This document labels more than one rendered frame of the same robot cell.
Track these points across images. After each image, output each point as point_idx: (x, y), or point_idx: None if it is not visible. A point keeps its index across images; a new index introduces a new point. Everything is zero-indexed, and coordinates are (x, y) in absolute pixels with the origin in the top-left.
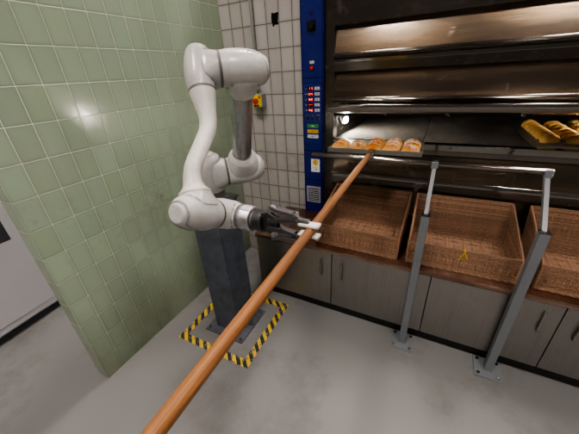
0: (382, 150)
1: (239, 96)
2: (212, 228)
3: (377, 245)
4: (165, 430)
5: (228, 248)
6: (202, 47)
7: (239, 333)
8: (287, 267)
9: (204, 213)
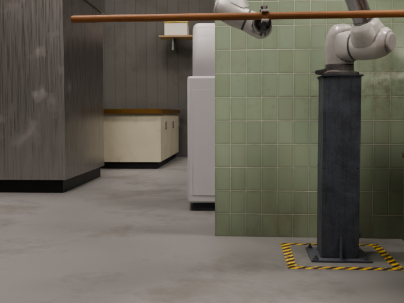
0: None
1: None
2: (235, 24)
3: None
4: (118, 17)
5: (332, 129)
6: None
7: (163, 17)
8: (215, 15)
9: (226, 7)
